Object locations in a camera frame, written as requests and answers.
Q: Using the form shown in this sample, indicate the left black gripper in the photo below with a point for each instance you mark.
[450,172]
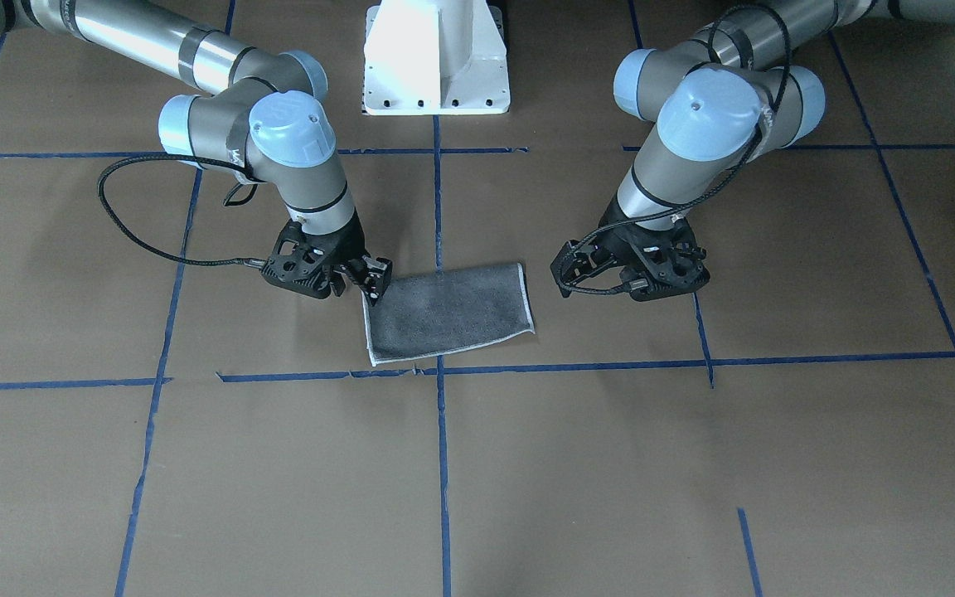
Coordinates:
[617,236]

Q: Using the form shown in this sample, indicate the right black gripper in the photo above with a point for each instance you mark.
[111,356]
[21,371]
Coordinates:
[351,246]

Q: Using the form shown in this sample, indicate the pink towel white trim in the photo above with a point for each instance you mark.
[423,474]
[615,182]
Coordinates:
[443,313]

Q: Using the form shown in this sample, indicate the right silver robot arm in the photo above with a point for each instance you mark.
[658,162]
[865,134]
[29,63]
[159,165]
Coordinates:
[255,115]

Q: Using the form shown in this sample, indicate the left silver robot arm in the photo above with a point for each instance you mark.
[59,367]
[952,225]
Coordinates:
[726,96]

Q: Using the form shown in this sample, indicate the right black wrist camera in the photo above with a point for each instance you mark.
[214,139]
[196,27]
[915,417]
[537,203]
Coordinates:
[296,266]

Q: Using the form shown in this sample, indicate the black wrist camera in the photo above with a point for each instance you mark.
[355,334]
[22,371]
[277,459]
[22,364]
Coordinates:
[296,266]
[663,263]

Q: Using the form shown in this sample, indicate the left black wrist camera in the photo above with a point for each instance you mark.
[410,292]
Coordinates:
[663,263]

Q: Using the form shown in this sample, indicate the white mounting post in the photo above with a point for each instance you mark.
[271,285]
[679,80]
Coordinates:
[436,57]

